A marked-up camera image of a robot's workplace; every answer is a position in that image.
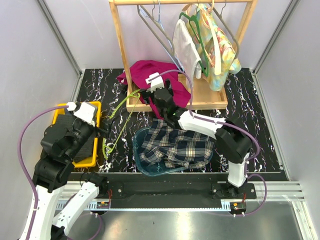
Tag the lime green hanger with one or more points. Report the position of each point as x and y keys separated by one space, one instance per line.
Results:
x=108 y=148

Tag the navy plaid skirt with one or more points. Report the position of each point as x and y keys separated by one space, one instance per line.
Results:
x=175 y=148

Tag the light blue hanger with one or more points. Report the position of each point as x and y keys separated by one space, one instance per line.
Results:
x=169 y=49

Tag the yellow plastic tray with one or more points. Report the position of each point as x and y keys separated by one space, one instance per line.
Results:
x=91 y=161

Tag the dark grey striped cloth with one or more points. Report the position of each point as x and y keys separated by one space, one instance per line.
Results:
x=86 y=151

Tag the cream wooden hanger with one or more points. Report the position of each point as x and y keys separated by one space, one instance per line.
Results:
x=207 y=22

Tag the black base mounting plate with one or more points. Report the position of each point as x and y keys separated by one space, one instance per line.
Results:
x=173 y=191

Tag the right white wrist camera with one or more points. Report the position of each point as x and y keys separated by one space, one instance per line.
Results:
x=155 y=81

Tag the dark green hanger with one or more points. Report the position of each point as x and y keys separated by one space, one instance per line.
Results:
x=194 y=24

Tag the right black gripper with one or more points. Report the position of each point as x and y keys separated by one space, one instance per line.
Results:
x=146 y=94

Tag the colourful floral shirt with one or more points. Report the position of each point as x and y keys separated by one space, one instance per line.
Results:
x=230 y=65

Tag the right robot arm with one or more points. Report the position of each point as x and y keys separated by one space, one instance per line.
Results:
x=234 y=142

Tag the white garment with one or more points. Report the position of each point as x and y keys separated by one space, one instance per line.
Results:
x=185 y=51

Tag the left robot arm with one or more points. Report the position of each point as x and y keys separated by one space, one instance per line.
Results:
x=51 y=173

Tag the teal transparent plastic basin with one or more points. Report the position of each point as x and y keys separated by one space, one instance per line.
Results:
x=150 y=171

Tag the magenta dress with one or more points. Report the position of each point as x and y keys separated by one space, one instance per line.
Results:
x=142 y=69

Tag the wooden clothes rack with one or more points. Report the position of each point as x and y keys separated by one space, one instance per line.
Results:
x=205 y=99

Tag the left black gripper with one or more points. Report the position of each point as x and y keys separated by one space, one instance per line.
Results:
x=104 y=130

